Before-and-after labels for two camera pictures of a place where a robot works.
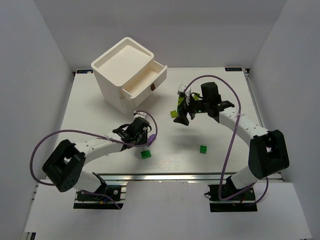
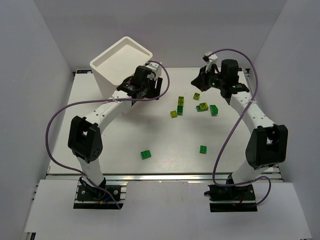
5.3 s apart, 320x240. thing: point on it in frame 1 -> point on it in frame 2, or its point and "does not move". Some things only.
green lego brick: (203, 149) does not move
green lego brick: (145, 154) does not move
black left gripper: (139, 135) -> (152, 89)
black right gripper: (186, 110) -> (202, 81)
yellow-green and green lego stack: (180, 99) does not move
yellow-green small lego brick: (174, 114) does not move
